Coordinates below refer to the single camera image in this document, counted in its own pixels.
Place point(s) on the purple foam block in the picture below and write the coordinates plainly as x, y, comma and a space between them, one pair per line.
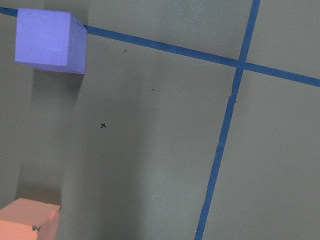
48, 40

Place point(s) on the orange foam block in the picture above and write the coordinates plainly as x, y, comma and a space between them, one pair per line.
26, 219

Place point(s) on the crossing blue tape strip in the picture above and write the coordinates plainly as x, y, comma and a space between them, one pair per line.
227, 119

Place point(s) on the long blue tape strip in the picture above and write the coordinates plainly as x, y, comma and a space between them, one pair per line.
209, 57

